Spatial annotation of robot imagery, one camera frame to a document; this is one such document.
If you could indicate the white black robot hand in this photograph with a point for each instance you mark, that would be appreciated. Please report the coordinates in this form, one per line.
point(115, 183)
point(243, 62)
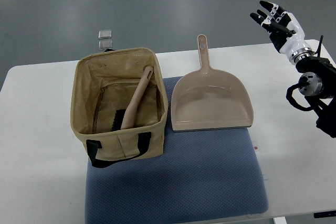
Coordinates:
point(284, 31)

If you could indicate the pink hand broom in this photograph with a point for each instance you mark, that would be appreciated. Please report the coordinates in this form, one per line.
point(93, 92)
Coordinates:
point(125, 118)

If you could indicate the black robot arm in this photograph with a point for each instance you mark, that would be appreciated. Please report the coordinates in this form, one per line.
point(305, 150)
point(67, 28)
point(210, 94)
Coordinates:
point(317, 84)

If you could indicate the yellow fabric bag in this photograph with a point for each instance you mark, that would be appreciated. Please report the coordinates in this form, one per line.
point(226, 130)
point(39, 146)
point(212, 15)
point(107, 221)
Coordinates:
point(104, 84)

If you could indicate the pink dustpan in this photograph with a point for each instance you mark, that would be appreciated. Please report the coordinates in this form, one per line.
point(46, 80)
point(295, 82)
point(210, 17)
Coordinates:
point(209, 98)

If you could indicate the blue textured mat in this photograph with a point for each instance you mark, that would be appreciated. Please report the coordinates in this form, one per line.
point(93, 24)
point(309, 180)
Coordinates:
point(202, 175)

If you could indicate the lower metal floor plate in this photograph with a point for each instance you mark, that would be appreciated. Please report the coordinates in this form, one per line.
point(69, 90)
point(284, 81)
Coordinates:
point(105, 45)

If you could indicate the metal floor plate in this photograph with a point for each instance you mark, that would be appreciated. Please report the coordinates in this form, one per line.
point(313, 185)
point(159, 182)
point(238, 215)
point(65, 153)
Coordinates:
point(105, 34)
point(105, 45)

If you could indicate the upper metal floor plate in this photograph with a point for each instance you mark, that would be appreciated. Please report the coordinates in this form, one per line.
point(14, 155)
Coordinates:
point(105, 34)

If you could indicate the black table control panel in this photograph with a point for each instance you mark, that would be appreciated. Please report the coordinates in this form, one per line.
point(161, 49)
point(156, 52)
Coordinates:
point(325, 214)

